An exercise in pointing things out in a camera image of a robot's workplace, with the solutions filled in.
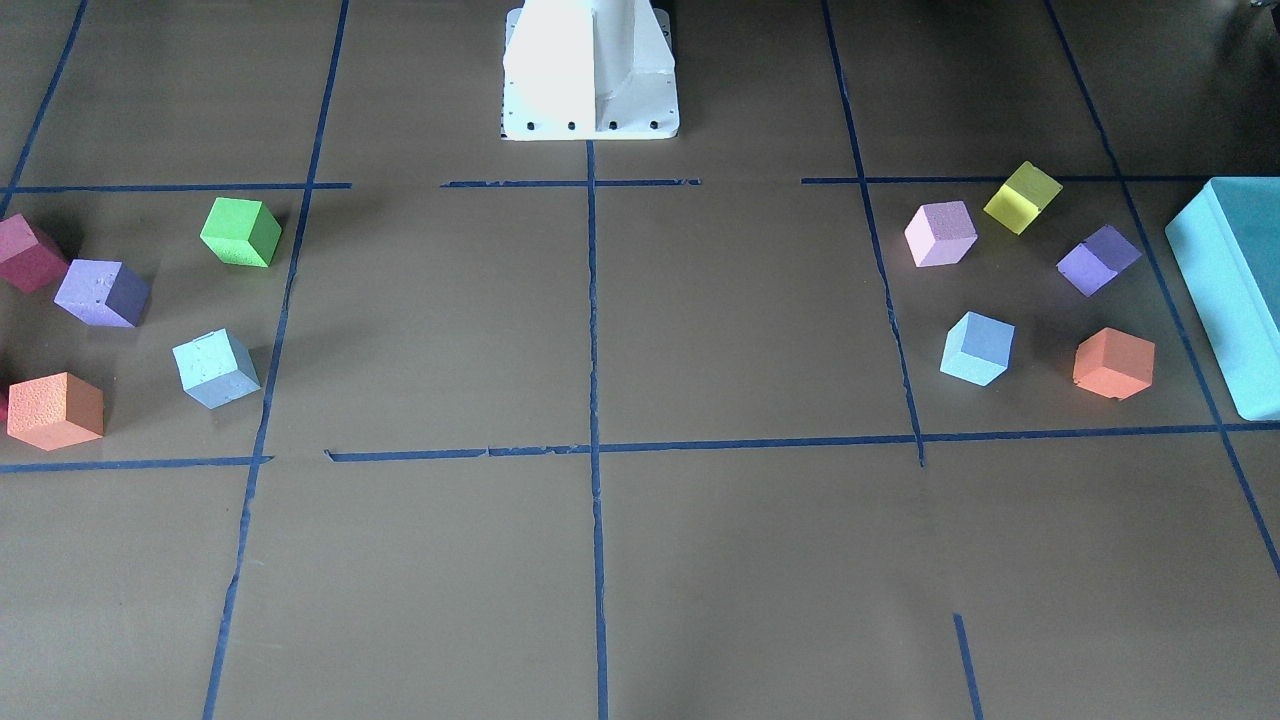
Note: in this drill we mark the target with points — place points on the light blue foam block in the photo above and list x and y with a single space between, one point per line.
215 369
977 349

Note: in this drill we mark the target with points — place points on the dark pink foam block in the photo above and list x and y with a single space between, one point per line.
30 260

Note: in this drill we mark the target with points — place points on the purple foam block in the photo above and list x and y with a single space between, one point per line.
1097 260
103 293

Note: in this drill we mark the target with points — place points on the teal plastic bin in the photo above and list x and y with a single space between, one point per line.
1226 242

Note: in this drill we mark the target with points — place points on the green foam block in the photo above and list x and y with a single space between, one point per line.
241 232

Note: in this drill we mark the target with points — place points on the light pink foam block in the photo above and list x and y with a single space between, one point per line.
940 233

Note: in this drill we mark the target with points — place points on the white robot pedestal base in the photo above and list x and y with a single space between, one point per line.
589 71

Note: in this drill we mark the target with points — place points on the yellow foam block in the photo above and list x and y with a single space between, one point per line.
1022 197

